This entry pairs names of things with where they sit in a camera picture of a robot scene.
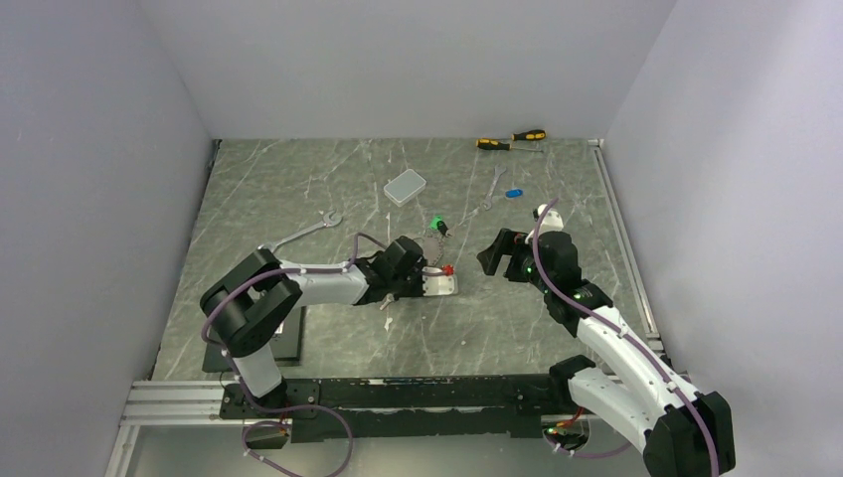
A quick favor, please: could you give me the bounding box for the large silver wrench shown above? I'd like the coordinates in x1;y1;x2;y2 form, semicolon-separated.
258;210;343;252

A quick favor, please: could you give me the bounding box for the yellow black screwdriver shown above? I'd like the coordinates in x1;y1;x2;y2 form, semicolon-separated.
475;138;542;153
511;129;547;142

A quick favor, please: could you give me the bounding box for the small silver wrench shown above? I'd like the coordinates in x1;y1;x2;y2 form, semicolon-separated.
481;165;507;211

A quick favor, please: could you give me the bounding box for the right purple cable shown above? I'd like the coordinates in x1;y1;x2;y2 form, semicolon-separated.
532;198;721;477

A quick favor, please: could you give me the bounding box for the lower yellow black screwdriver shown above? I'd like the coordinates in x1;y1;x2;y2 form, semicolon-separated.
475;138;542;153

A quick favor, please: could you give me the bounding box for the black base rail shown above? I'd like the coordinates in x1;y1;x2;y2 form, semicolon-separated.
219;374;578;443

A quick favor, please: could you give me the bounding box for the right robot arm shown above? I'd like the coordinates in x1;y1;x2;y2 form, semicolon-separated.
477;229;737;476

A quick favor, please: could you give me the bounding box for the clear plastic box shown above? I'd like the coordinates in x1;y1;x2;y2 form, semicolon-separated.
383;169;426;207

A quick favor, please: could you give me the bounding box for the green tagged key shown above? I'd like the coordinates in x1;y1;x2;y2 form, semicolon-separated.
429;216;451;238

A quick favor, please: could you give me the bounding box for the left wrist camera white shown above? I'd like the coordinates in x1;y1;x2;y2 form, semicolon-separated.
421;265;458;297

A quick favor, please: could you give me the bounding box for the upper yellow black screwdriver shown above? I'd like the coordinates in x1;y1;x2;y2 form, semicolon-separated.
511;129;547;142

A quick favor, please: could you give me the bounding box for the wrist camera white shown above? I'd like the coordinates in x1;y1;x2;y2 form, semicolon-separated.
525;204;564;243
421;265;458;297

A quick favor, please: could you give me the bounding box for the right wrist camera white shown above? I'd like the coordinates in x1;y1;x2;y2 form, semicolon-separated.
525;204;564;243

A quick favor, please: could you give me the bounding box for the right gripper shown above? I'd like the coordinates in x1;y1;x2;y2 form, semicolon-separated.
477;228;554;294

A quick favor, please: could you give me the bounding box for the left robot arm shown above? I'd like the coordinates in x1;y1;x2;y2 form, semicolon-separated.
200;236;427;417

